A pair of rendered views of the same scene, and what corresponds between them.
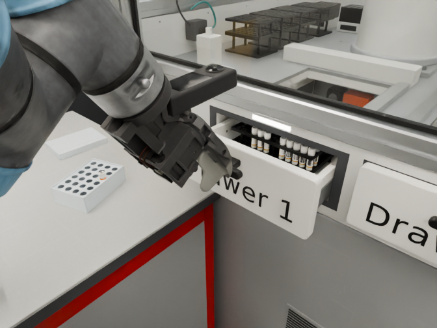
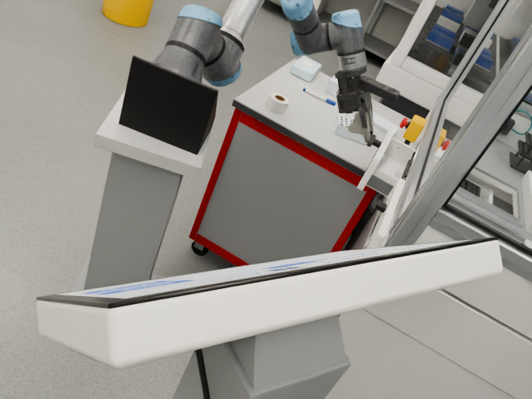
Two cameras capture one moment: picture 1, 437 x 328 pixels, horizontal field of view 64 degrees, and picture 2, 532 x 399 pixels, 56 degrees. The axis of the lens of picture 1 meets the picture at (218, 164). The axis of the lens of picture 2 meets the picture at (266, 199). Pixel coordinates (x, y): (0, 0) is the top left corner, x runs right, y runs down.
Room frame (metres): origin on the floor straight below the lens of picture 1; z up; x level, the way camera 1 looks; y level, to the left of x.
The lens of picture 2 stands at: (-0.45, -1.05, 1.51)
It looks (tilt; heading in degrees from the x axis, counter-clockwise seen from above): 35 degrees down; 57
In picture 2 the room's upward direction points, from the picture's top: 25 degrees clockwise
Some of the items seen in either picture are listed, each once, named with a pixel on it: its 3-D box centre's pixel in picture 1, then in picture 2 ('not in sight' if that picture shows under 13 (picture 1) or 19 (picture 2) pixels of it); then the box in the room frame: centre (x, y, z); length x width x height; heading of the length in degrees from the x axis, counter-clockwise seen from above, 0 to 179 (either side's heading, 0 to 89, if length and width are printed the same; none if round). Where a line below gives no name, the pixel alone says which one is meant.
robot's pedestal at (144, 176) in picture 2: not in sight; (134, 222); (-0.11, 0.15, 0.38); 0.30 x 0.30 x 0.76; 69
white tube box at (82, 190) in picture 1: (90, 183); (351, 129); (0.60, 0.27, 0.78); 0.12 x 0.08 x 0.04; 156
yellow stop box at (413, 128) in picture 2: not in sight; (413, 127); (0.76, 0.17, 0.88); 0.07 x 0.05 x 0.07; 48
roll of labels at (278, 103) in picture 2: not in sight; (278, 103); (0.33, 0.36, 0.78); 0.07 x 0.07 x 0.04
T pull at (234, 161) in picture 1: (227, 164); (374, 142); (0.47, -0.01, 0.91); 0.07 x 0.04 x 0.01; 48
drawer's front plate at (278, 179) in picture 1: (237, 174); (378, 155); (0.49, -0.03, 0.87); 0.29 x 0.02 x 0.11; 48
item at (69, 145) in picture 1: (77, 142); (381, 123); (0.79, 0.37, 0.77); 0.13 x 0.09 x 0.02; 134
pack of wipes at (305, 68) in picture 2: not in sight; (305, 68); (0.58, 0.71, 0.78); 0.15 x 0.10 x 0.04; 51
